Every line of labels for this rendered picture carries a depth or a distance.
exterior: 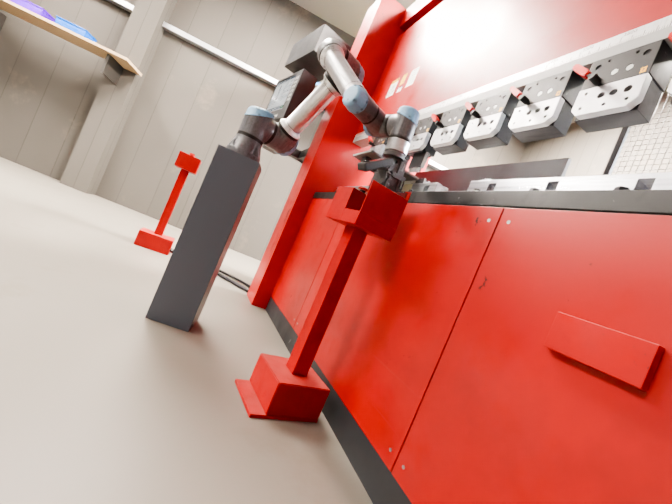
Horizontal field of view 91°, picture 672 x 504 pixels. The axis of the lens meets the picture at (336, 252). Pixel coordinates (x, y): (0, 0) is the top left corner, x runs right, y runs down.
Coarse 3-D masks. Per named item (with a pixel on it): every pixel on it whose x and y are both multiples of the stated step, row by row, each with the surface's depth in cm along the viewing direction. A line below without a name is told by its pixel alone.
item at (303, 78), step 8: (296, 72) 229; (304, 72) 221; (280, 80) 252; (296, 80) 223; (304, 80) 222; (312, 80) 225; (296, 88) 221; (304, 88) 224; (312, 88) 227; (288, 96) 225; (296, 96) 222; (304, 96) 225; (288, 104) 221; (296, 104) 223; (272, 112) 242; (280, 112) 228; (288, 112) 222
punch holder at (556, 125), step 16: (544, 80) 101; (560, 80) 97; (576, 80) 95; (528, 96) 104; (544, 96) 99; (560, 96) 94; (576, 96) 96; (528, 112) 102; (544, 112) 96; (560, 112) 95; (512, 128) 105; (528, 128) 101; (544, 128) 98; (560, 128) 96
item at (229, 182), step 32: (224, 160) 136; (224, 192) 137; (192, 224) 136; (224, 224) 138; (192, 256) 137; (224, 256) 154; (160, 288) 136; (192, 288) 138; (160, 320) 137; (192, 320) 139
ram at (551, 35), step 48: (480, 0) 152; (528, 0) 122; (576, 0) 102; (624, 0) 88; (432, 48) 176; (480, 48) 138; (528, 48) 113; (576, 48) 96; (624, 48) 83; (384, 96) 211; (432, 96) 158; (480, 96) 126
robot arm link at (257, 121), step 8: (248, 112) 141; (256, 112) 140; (264, 112) 141; (248, 120) 140; (256, 120) 140; (264, 120) 142; (272, 120) 146; (240, 128) 141; (248, 128) 140; (256, 128) 140; (264, 128) 143; (272, 128) 145; (256, 136) 141; (264, 136) 145; (272, 136) 147; (264, 144) 151
